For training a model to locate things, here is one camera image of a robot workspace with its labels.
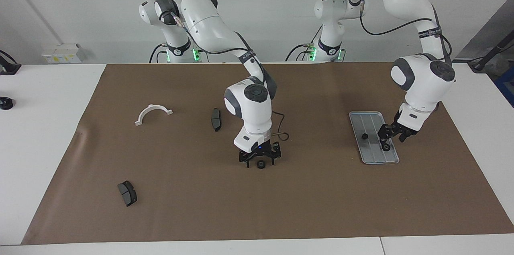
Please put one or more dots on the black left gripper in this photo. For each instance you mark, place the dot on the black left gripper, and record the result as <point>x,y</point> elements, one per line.
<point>401,127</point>

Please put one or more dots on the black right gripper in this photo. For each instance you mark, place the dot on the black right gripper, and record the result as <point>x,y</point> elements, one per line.
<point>261,150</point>

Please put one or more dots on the large black bearing gear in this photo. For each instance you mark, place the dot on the large black bearing gear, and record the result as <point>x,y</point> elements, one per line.
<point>261,164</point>
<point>386,147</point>

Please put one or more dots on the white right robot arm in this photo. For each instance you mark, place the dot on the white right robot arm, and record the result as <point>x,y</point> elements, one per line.
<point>209,18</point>

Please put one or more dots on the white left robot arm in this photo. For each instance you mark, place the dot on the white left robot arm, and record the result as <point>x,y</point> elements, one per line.
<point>421,78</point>

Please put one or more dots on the silver metal tray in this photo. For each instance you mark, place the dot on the silver metal tray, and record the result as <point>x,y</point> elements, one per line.
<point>373,154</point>

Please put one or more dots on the brown paper table mat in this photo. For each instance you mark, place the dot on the brown paper table mat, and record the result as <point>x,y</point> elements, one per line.
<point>281,207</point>

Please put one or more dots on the long dark brake pad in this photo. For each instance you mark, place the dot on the long dark brake pad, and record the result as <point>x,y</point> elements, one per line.
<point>216,119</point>

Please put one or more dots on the blue box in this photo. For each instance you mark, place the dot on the blue box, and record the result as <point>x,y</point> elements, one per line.
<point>508,86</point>

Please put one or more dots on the black stand pole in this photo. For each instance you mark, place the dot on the black stand pole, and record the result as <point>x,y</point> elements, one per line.
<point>492,53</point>

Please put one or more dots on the short dark brake pad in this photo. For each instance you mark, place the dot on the short dark brake pad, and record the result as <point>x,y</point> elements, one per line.
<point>127,193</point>

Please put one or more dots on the black round knob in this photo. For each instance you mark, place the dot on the black round knob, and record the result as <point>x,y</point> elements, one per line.
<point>6,103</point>

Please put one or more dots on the black table clamp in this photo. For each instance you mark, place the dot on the black table clamp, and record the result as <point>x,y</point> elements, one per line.
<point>8,66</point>

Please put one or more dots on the white wall socket box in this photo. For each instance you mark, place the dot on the white wall socket box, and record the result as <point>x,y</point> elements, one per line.
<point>60,53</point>

